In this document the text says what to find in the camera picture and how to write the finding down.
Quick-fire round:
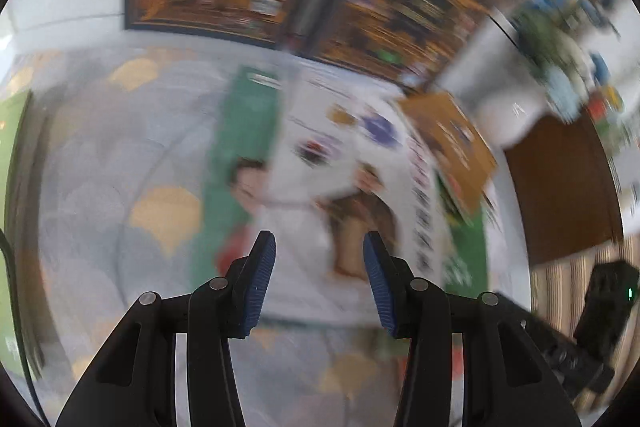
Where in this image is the brown wooden cabinet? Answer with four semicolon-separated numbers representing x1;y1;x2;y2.
502;114;626;265

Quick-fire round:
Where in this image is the orange brown cover book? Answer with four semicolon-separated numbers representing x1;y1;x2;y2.
397;93;501;220

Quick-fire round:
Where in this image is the green girl cover book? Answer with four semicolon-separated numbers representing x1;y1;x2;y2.
191;66;286;308

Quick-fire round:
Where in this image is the green landscape cover book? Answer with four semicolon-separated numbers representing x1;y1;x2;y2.
435;187;491;303

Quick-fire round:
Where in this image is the white picture cover book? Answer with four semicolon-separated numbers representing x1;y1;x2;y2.
260;69;453;325

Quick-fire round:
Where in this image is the white ribbed vase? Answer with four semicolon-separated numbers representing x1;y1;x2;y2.
475;52;556;150

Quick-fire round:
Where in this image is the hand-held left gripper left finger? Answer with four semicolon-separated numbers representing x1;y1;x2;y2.
55;231;277;427

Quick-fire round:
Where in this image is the black device with green light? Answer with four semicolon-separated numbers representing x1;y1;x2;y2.
530;237;640;413

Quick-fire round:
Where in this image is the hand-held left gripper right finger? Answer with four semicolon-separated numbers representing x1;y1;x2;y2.
363;231;583;427

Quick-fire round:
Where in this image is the grey orange fan-pattern mat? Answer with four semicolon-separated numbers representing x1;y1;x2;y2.
10;47;531;427

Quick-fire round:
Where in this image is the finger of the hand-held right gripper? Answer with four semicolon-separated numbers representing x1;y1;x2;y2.
502;294;616;409

